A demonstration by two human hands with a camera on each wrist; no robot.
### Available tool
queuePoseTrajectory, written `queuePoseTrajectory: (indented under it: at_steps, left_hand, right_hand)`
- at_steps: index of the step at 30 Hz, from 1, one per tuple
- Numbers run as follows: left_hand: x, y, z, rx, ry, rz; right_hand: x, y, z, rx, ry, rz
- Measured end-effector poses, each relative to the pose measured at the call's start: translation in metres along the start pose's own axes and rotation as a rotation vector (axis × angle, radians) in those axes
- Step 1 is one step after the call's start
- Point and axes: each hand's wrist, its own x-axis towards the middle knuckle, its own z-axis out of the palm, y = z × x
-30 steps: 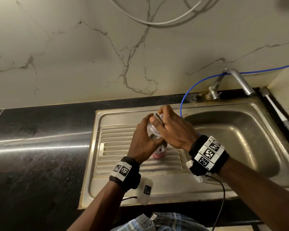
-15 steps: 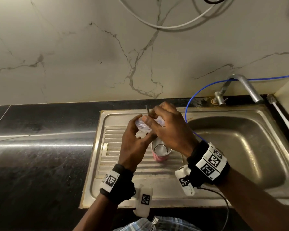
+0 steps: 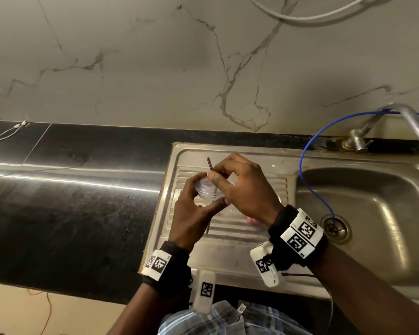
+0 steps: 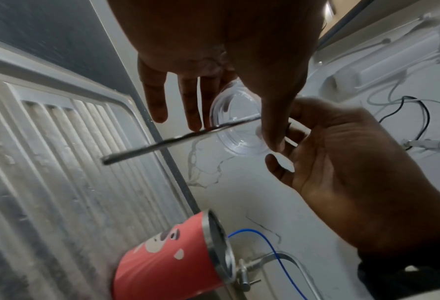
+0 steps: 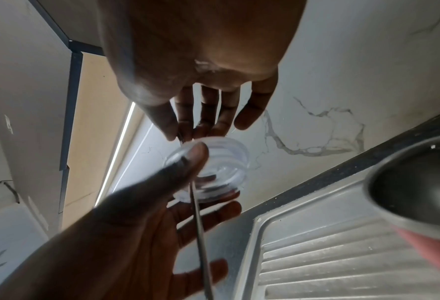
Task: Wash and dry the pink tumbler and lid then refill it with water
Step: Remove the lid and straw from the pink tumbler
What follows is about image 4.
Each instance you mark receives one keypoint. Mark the metal faucet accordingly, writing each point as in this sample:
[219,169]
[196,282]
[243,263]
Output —
[264,260]

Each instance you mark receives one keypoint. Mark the clear plastic lid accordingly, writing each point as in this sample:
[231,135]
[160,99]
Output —
[238,140]

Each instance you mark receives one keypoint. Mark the person's left hand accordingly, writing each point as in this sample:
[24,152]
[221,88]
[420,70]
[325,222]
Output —
[212,35]

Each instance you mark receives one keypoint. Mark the stainless steel sink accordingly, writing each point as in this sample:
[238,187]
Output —
[57,175]

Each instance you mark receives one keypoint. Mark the pink steel tumbler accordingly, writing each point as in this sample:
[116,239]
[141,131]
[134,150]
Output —
[160,269]

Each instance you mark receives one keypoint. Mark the person's right hand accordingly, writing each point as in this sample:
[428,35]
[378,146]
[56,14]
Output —
[353,175]

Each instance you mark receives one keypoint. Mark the thin blue tube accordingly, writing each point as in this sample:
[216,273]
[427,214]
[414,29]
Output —
[279,255]

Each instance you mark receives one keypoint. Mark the bent metal straw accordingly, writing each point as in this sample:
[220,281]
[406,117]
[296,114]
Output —
[157,146]

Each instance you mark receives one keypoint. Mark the black right wrist band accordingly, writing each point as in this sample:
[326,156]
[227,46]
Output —
[398,281]

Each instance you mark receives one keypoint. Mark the metal wall clip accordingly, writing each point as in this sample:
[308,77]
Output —
[425,144]

